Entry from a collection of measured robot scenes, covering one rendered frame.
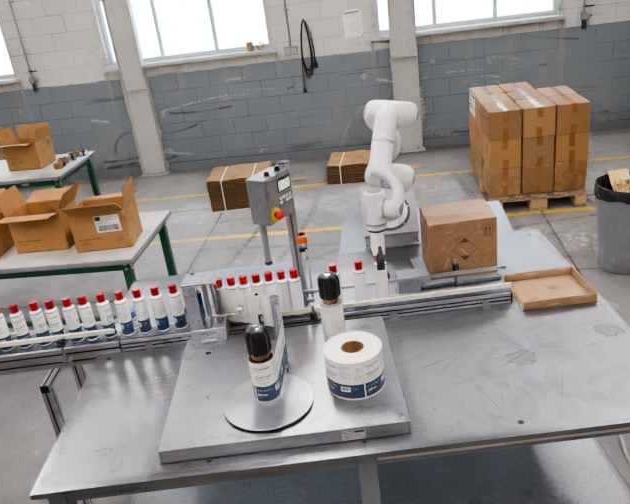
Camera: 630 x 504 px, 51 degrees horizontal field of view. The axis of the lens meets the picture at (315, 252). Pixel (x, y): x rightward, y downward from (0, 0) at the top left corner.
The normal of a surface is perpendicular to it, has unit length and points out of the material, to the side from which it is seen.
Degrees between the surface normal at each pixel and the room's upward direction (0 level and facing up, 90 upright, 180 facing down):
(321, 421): 0
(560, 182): 92
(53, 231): 90
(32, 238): 90
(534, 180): 90
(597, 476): 1
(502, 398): 0
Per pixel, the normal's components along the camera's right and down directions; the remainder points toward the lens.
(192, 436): -0.12, -0.91
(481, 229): 0.02, 0.40
